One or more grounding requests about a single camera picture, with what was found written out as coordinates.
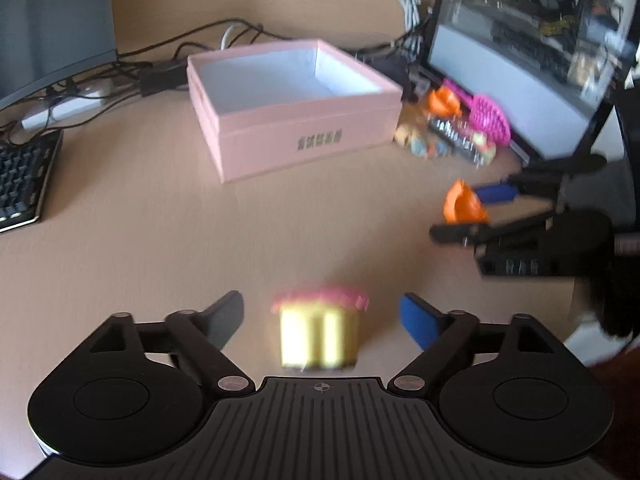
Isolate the black keyboard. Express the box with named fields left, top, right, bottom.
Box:
left=0, top=130, right=63, bottom=233

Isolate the computer monitor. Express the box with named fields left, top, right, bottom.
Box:
left=0, top=0, right=118, bottom=111

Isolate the black cable bundle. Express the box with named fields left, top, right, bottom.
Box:
left=0, top=19, right=431, bottom=133

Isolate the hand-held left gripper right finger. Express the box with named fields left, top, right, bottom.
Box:
left=388, top=293, right=551, bottom=395

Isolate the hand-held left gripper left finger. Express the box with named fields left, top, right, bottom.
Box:
left=91, top=290, right=256, bottom=395

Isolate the pink cardboard box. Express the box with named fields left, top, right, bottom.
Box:
left=186, top=38, right=404, bottom=184

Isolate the white power strip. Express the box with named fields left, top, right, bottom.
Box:
left=21, top=91, right=108, bottom=131

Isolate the orange patched plush toy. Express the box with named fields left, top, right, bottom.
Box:
left=394, top=122, right=451, bottom=159

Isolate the orange plastic toy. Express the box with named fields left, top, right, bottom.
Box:
left=427, top=86, right=463, bottom=116
left=443, top=180, right=490, bottom=225

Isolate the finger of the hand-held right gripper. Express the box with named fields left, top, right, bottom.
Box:
left=472, top=154, right=609, bottom=207
left=430, top=210, right=566, bottom=249

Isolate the black power adapter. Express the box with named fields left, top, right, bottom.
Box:
left=139, top=60, right=190, bottom=97

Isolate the yellow cupcake toy pink frosting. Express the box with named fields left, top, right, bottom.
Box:
left=270, top=285, right=371, bottom=373

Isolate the pink plastic basket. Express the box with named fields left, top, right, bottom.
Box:
left=442, top=78, right=512, bottom=146

